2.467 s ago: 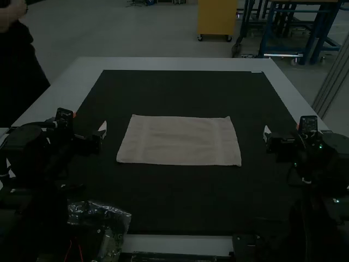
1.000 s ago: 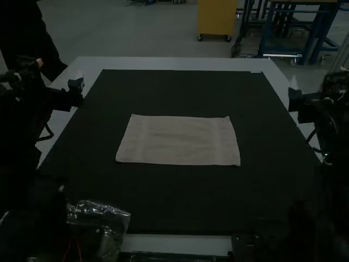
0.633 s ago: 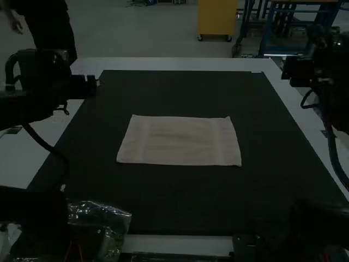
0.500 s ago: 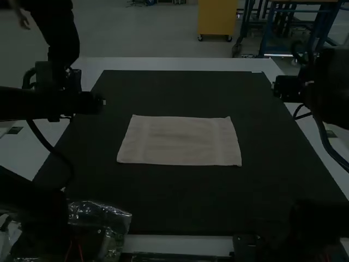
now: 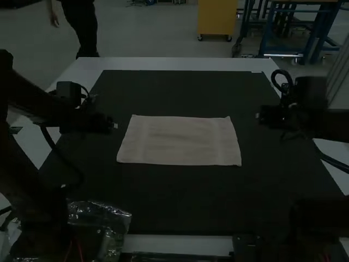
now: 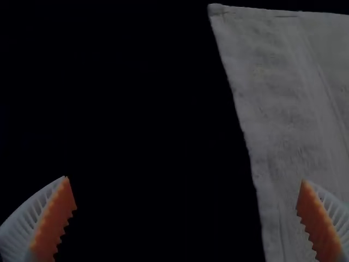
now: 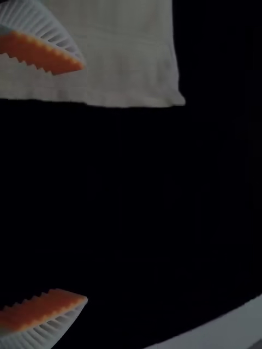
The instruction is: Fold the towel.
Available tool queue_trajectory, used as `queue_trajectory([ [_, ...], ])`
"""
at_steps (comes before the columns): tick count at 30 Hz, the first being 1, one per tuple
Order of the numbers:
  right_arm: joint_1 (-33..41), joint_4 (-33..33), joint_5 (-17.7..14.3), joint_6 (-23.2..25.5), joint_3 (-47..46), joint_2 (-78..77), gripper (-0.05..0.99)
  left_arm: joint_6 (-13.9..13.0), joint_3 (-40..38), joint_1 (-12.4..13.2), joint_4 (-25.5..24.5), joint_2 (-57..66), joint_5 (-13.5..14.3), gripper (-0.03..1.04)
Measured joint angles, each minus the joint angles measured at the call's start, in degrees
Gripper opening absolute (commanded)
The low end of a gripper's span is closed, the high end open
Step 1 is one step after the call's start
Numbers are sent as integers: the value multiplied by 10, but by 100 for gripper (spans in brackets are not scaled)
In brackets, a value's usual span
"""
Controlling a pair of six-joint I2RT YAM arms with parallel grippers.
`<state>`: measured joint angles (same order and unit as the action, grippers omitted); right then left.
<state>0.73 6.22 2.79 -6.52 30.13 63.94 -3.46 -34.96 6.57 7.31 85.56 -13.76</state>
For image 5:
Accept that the black cable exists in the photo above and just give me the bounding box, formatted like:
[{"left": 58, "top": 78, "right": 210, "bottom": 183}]
[
  {"left": 270, "top": 69, "right": 294, "bottom": 97},
  {"left": 312, "top": 141, "right": 349, "bottom": 176},
  {"left": 32, "top": 122, "right": 84, "bottom": 190}
]

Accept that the black mat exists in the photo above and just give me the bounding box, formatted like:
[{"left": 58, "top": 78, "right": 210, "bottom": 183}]
[{"left": 38, "top": 69, "right": 346, "bottom": 237}]

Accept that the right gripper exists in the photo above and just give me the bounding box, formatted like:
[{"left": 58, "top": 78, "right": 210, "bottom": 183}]
[{"left": 258, "top": 104, "right": 290, "bottom": 129}]

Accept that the black clamp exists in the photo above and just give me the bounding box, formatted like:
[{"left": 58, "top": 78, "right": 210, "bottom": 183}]
[{"left": 231, "top": 234, "right": 263, "bottom": 262}]

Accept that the person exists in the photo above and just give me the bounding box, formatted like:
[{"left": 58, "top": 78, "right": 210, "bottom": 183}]
[{"left": 45, "top": 0, "right": 100, "bottom": 59}]

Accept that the yellow wheeled cabinet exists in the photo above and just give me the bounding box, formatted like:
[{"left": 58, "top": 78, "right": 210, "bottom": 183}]
[{"left": 196, "top": 0, "right": 238, "bottom": 43}]

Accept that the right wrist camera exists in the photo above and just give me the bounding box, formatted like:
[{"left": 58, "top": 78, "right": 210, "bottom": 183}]
[{"left": 279, "top": 81, "right": 297, "bottom": 106}]

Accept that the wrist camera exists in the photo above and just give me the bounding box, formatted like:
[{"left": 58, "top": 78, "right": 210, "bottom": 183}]
[
  {"left": 279, "top": 81, "right": 297, "bottom": 106},
  {"left": 56, "top": 81, "right": 82, "bottom": 107}
]

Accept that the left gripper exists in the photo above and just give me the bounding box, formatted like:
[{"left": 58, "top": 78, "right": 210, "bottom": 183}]
[{"left": 81, "top": 111, "right": 116, "bottom": 135}]

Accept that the pale towel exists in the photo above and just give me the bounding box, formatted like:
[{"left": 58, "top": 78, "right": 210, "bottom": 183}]
[{"left": 116, "top": 114, "right": 243, "bottom": 167}]

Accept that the blue metal rack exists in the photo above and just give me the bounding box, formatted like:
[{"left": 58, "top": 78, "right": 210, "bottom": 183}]
[{"left": 237, "top": 0, "right": 349, "bottom": 65}]

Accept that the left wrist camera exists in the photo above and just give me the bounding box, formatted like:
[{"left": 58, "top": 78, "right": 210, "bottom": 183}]
[{"left": 56, "top": 81, "right": 82, "bottom": 107}]

